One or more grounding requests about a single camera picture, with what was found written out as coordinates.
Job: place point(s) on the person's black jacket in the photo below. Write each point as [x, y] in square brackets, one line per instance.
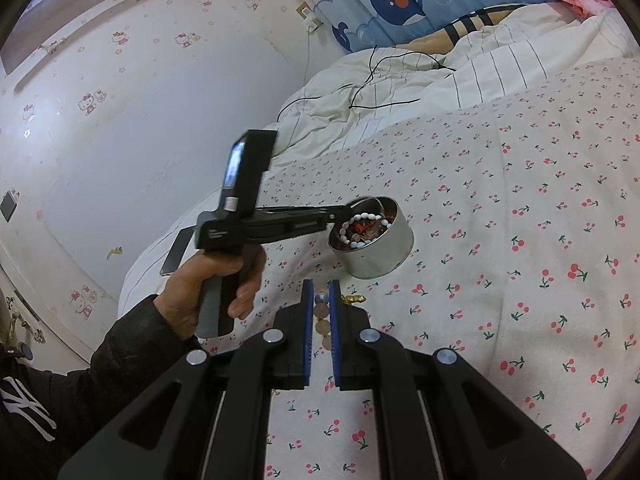
[25, 410]

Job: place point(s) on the person's left forearm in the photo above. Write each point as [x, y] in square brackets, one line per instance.
[125, 360]

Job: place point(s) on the dark wall switch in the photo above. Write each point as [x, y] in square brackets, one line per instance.
[7, 206]

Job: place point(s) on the red jewelry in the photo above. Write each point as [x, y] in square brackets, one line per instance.
[365, 230]

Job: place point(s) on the wall socket with charger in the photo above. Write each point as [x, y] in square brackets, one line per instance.
[309, 17]

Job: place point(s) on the grey smartphone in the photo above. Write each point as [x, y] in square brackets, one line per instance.
[175, 255]

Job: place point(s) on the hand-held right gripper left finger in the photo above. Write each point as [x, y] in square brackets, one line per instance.
[308, 340]

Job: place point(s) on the round metal tin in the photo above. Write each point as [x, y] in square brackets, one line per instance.
[380, 260]

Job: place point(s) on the white striped quilt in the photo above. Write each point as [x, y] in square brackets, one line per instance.
[475, 75]

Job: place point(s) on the person's left hand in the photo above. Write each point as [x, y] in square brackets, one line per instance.
[180, 300]

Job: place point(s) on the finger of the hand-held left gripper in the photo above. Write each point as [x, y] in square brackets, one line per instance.
[295, 225]

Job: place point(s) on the cherry print bedsheet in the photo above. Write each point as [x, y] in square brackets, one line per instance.
[500, 210]

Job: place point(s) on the tan black striped pillow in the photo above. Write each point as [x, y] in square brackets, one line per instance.
[500, 14]

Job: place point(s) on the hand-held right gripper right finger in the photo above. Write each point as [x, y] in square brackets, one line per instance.
[334, 340]

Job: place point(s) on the small gold charm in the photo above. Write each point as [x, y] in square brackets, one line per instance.
[354, 300]

